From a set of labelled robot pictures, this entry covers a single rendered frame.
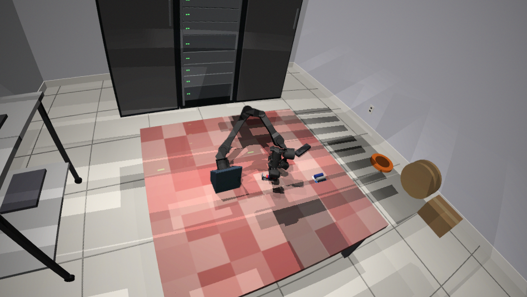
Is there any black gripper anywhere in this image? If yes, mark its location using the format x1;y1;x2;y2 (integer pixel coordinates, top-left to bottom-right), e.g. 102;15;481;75
268;155;281;179

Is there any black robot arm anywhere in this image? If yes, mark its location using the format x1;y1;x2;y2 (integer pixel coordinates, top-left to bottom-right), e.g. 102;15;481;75
215;106;295;170

